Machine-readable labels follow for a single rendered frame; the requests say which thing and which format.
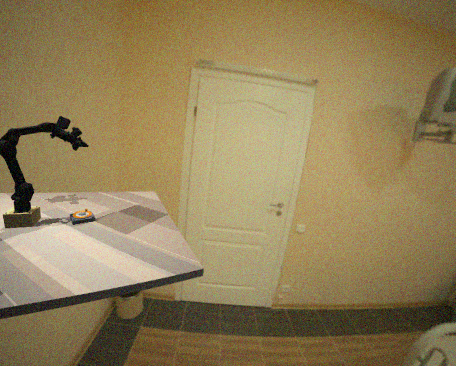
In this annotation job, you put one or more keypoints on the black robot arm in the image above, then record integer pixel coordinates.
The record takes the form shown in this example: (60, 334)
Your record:
(8, 142)

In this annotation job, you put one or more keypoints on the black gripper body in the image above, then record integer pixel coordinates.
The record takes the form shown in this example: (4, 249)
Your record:
(72, 140)

